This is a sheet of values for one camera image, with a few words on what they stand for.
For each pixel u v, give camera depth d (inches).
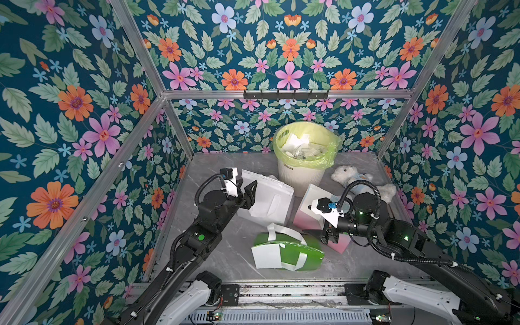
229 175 22.9
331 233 20.4
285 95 36.2
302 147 38.9
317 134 36.5
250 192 24.6
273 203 31.5
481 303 15.2
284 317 30.2
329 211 19.4
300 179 34.8
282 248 25.1
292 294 29.5
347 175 39.6
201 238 19.7
